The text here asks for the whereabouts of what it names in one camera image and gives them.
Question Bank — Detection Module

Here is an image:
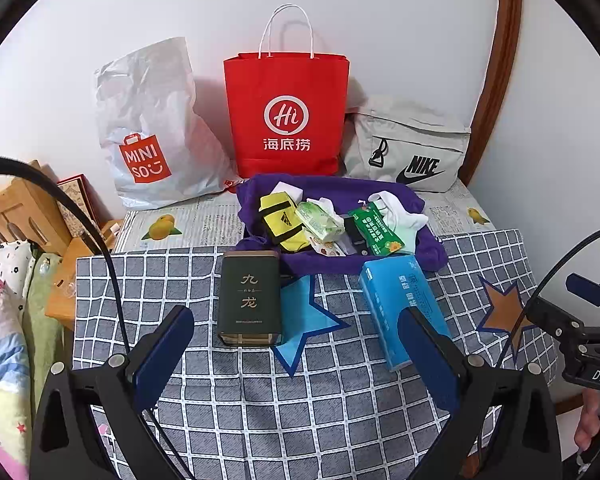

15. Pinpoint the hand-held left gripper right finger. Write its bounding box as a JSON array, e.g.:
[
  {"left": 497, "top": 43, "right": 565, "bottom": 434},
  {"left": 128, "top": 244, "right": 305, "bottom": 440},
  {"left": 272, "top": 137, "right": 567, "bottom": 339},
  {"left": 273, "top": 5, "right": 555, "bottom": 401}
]
[{"left": 398, "top": 306, "right": 563, "bottom": 480}]

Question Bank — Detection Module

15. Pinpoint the person's right hand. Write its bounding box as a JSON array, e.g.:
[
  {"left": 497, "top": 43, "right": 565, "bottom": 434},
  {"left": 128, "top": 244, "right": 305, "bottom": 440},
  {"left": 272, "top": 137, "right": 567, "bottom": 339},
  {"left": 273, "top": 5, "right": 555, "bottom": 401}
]
[{"left": 575, "top": 389, "right": 600, "bottom": 456}]

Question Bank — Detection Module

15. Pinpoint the pastel patterned quilt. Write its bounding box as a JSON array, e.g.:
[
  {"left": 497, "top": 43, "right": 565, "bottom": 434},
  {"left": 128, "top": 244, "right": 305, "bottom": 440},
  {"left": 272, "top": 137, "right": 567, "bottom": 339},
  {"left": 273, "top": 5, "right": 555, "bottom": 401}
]
[{"left": 0, "top": 280, "right": 33, "bottom": 480}]

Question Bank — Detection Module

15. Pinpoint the dark green packet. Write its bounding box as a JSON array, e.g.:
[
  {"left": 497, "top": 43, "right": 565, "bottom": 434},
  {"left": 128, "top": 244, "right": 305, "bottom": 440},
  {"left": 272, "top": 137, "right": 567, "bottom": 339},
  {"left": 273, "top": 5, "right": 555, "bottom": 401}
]
[{"left": 347, "top": 202, "right": 407, "bottom": 257}]

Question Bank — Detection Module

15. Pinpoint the purple towel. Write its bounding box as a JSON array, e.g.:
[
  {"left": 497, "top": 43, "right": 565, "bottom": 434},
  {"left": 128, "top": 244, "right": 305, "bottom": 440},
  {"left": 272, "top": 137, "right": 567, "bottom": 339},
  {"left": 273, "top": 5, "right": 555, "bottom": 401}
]
[{"left": 235, "top": 174, "right": 449, "bottom": 276}]

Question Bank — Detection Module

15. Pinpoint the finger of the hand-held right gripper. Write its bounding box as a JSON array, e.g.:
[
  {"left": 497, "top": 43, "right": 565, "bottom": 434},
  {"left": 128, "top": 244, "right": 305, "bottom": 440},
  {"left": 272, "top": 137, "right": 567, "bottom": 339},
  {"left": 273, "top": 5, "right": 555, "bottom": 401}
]
[
  {"left": 527, "top": 296, "right": 593, "bottom": 343},
  {"left": 565, "top": 273, "right": 600, "bottom": 311}
]

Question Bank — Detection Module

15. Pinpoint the white sock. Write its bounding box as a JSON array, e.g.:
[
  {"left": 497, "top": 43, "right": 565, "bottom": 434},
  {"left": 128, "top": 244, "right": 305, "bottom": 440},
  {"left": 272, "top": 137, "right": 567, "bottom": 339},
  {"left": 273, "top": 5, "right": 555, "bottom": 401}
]
[
  {"left": 366, "top": 190, "right": 396, "bottom": 211},
  {"left": 380, "top": 192, "right": 429, "bottom": 235}
]

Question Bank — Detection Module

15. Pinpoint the wooden bedside table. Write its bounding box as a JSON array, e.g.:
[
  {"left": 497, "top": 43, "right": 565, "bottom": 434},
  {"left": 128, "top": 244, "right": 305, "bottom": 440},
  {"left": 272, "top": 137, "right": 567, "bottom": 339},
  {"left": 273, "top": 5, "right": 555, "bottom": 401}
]
[{"left": 45, "top": 220, "right": 126, "bottom": 332}]

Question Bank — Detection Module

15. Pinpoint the dark green tea tin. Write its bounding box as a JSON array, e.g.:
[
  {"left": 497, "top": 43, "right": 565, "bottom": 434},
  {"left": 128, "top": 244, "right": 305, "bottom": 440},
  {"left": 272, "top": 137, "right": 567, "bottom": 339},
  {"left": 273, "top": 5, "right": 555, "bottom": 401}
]
[{"left": 216, "top": 250, "right": 284, "bottom": 348}]

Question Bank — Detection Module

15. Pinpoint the red paper bag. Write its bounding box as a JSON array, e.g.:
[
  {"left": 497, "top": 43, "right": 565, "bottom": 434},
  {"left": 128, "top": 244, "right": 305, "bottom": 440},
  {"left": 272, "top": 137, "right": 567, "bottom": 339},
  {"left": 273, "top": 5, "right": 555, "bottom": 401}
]
[{"left": 223, "top": 4, "right": 351, "bottom": 178}]

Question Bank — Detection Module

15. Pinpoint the grey waist bag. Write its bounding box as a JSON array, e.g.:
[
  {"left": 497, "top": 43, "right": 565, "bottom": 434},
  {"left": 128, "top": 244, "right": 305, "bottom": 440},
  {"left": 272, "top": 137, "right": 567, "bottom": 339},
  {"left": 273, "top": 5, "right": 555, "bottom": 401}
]
[{"left": 344, "top": 95, "right": 472, "bottom": 192}]

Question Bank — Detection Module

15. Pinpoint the blue tissue pack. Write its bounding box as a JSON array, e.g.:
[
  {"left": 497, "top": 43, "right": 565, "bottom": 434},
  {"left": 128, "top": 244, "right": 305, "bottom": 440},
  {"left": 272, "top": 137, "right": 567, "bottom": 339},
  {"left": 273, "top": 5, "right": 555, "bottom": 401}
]
[{"left": 357, "top": 254, "right": 453, "bottom": 373}]

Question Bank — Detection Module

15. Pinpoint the white sponge block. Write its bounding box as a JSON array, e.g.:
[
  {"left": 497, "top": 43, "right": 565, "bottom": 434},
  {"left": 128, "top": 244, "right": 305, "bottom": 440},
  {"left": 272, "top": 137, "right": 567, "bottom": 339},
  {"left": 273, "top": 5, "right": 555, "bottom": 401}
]
[{"left": 272, "top": 181, "right": 307, "bottom": 207}]

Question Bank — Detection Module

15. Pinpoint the yellow pouch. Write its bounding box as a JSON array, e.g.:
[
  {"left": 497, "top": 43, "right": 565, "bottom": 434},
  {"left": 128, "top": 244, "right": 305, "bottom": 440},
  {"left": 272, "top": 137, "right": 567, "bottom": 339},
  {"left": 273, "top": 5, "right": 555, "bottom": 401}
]
[{"left": 258, "top": 191, "right": 313, "bottom": 252}]

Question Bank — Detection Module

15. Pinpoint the light green blanket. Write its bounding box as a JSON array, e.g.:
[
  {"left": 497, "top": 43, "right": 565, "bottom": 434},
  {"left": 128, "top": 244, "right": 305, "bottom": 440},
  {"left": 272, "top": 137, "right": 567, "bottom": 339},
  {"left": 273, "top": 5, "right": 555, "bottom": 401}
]
[{"left": 22, "top": 252, "right": 66, "bottom": 376}]

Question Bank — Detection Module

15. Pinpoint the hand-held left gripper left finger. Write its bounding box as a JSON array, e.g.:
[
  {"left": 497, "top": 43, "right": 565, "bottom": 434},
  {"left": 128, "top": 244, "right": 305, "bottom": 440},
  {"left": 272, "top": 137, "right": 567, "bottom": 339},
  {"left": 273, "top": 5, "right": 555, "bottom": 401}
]
[{"left": 30, "top": 306, "right": 195, "bottom": 480}]

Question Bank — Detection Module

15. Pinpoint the wooden door frame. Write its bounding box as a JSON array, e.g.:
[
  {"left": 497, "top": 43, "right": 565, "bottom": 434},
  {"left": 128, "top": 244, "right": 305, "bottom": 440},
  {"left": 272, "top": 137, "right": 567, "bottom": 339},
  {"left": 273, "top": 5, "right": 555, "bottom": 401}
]
[{"left": 457, "top": 0, "right": 524, "bottom": 186}]

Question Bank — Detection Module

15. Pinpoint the light green tissue pack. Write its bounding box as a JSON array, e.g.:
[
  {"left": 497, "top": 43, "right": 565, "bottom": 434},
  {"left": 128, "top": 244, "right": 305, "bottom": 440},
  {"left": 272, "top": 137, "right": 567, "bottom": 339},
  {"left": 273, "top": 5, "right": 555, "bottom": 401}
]
[{"left": 295, "top": 199, "right": 347, "bottom": 243}]

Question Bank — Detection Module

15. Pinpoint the grey checked blanket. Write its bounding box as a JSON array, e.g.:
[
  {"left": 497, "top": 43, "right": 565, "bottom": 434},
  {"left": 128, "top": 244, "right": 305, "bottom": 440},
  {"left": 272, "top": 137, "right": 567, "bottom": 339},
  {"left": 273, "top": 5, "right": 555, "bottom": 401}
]
[{"left": 70, "top": 229, "right": 561, "bottom": 480}]

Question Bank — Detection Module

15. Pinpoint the black cable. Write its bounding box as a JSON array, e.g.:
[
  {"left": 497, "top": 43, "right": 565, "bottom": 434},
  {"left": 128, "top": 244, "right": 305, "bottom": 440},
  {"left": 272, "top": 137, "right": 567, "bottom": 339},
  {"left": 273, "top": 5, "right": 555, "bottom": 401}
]
[
  {"left": 472, "top": 224, "right": 600, "bottom": 461},
  {"left": 0, "top": 156, "right": 191, "bottom": 480}
]

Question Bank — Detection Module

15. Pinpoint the white floral pillow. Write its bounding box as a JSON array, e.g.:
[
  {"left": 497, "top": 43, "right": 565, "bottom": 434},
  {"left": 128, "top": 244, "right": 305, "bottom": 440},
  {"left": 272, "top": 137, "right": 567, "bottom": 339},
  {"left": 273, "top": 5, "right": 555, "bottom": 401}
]
[{"left": 0, "top": 240, "right": 36, "bottom": 301}]

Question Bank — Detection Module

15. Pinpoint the brown framed box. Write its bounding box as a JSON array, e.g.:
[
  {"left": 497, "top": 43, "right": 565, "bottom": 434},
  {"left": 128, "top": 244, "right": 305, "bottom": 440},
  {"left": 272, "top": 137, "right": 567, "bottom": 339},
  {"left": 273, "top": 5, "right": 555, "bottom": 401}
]
[{"left": 56, "top": 174, "right": 105, "bottom": 241}]

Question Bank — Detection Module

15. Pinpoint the mint face mask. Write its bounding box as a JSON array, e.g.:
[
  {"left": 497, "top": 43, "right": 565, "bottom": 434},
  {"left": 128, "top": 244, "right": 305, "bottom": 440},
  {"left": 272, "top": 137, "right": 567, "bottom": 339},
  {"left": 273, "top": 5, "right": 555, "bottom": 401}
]
[{"left": 382, "top": 222, "right": 418, "bottom": 253}]

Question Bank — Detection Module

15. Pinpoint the wooden knife block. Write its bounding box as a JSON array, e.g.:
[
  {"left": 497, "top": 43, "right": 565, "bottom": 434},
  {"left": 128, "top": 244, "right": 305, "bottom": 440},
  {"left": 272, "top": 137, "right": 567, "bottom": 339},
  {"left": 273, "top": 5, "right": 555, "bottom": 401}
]
[{"left": 0, "top": 160, "right": 73, "bottom": 248}]

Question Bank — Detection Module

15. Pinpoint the white plastic shopping bag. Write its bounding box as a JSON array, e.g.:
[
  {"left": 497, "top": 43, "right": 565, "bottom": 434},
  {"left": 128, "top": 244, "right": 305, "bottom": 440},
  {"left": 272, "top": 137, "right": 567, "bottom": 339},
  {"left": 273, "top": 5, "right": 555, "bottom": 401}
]
[{"left": 94, "top": 36, "right": 243, "bottom": 211}]

